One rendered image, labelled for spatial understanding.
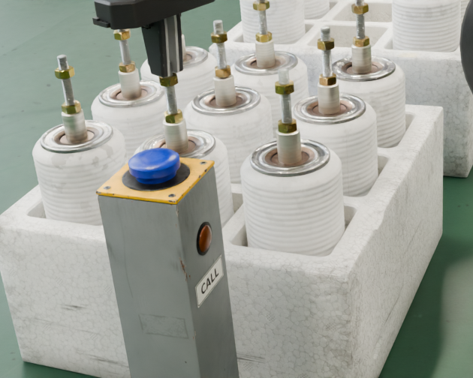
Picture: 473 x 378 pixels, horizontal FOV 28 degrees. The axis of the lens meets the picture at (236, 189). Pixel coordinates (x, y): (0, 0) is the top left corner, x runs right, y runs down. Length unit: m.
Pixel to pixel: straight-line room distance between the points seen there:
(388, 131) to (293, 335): 0.30
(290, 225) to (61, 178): 0.25
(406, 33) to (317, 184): 0.54
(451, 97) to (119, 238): 0.71
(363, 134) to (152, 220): 0.32
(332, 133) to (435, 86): 0.41
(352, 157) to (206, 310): 0.27
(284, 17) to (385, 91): 0.39
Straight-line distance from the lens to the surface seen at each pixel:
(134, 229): 0.73
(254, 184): 0.86
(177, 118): 0.91
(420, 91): 1.35
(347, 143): 0.95
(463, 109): 1.34
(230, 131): 0.99
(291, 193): 0.85
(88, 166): 0.96
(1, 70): 2.05
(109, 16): 0.84
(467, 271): 1.17
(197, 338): 0.76
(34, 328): 1.06
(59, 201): 0.98
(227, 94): 1.01
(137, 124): 1.05
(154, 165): 0.72
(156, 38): 0.88
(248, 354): 0.93
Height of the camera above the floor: 0.64
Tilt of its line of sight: 27 degrees down
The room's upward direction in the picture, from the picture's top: 6 degrees counter-clockwise
